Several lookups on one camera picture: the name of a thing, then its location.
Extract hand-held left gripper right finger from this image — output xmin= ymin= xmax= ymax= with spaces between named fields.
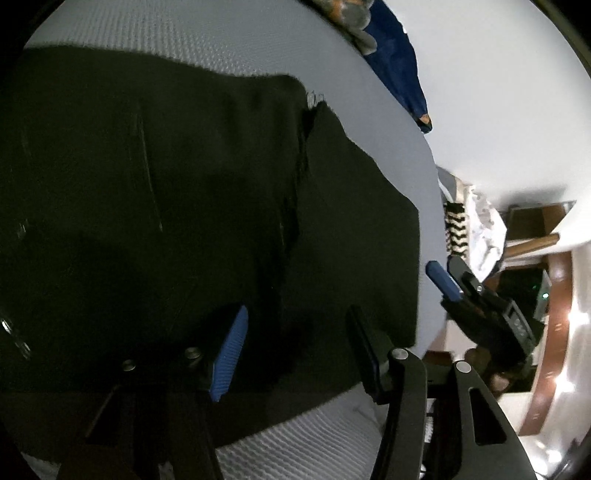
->
xmin=346 ymin=305 xmax=527 ymax=480

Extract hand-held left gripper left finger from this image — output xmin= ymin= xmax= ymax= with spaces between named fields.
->
xmin=58 ymin=305 xmax=250 ymax=480

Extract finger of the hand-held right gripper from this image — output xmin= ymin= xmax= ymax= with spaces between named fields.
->
xmin=447 ymin=255 xmax=486 ymax=297
xmin=425 ymin=261 xmax=465 ymax=304

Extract black pants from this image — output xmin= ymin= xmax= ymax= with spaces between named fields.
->
xmin=0 ymin=46 xmax=422 ymax=480

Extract person's right hand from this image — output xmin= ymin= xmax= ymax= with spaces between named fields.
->
xmin=464 ymin=346 xmax=525 ymax=398

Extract black white striped cloth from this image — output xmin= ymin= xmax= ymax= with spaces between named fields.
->
xmin=442 ymin=199 xmax=472 ymax=259

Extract white grey patterned cloth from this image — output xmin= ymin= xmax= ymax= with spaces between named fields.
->
xmin=436 ymin=166 xmax=509 ymax=283

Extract dark device with green light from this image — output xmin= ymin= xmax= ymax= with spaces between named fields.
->
xmin=501 ymin=270 xmax=553 ymax=324

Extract brown wooden furniture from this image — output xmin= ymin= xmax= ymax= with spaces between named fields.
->
xmin=517 ymin=251 xmax=575 ymax=437

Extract wooden shelf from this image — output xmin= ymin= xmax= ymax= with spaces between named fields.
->
xmin=504 ymin=200 xmax=579 ymax=260

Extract blue floral blanket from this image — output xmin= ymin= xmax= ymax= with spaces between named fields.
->
xmin=309 ymin=0 xmax=435 ymax=134

